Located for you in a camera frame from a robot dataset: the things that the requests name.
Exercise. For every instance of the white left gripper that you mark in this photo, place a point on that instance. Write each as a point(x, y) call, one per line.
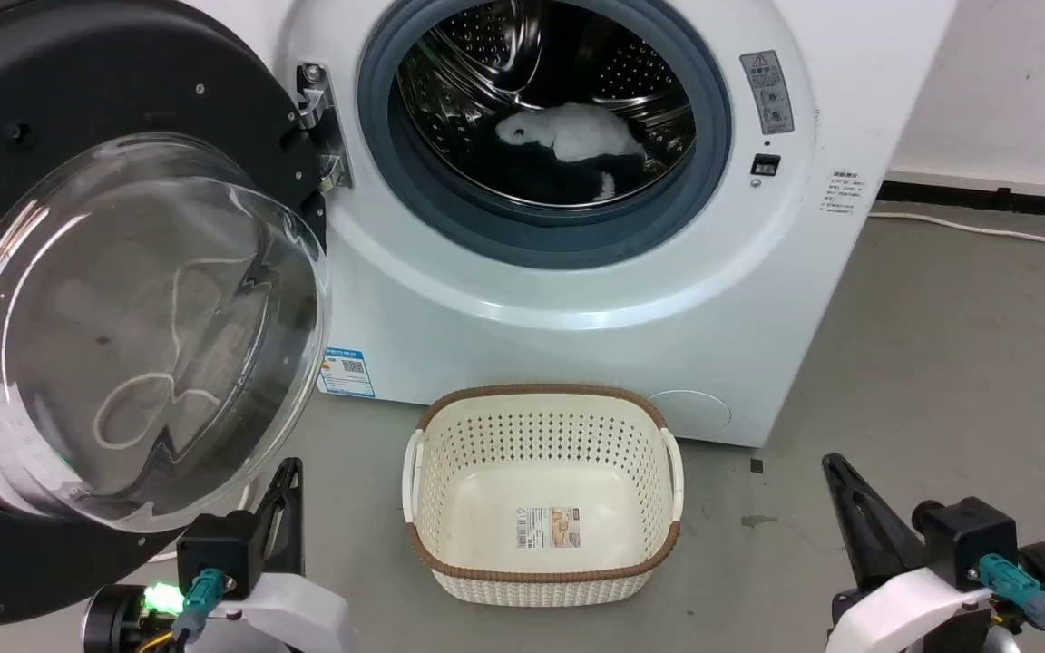
point(296, 612)

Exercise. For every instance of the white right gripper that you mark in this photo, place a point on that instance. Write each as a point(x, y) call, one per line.
point(903, 612)

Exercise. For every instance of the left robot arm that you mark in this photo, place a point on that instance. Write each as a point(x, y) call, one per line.
point(114, 621)

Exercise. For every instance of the white front-load washing machine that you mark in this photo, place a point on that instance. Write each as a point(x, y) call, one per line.
point(577, 317)

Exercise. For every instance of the metal door hinge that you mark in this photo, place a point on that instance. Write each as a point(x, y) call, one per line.
point(316, 100)

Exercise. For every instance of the black round glass washer door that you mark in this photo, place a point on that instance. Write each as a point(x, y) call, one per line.
point(123, 73)

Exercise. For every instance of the blue white energy label sticker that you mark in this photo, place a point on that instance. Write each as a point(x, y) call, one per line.
point(347, 372)

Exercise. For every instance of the round white filter cover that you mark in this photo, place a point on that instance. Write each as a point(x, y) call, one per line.
point(690, 410)

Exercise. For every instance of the cream laundry basket brown rim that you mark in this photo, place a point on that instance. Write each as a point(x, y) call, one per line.
point(541, 580)

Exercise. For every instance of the paper product label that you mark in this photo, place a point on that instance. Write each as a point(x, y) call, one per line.
point(548, 528)

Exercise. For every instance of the white text label sticker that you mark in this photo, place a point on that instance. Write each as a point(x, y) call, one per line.
point(844, 192)

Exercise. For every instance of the black baseboard strip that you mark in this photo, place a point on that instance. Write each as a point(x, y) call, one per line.
point(985, 198)

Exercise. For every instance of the grey warning sticker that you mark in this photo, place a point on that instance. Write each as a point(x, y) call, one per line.
point(767, 91)

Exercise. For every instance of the white and black clothing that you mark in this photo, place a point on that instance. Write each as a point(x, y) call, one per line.
point(577, 134)

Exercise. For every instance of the steel perforated washer drum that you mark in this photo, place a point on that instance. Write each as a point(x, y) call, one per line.
point(486, 45)

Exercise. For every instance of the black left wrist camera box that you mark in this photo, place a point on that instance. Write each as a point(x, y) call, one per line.
point(219, 553)

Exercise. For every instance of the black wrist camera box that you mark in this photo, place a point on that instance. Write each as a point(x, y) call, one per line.
point(967, 540)
point(219, 553)

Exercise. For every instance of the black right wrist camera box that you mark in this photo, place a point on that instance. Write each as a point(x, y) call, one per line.
point(967, 540)

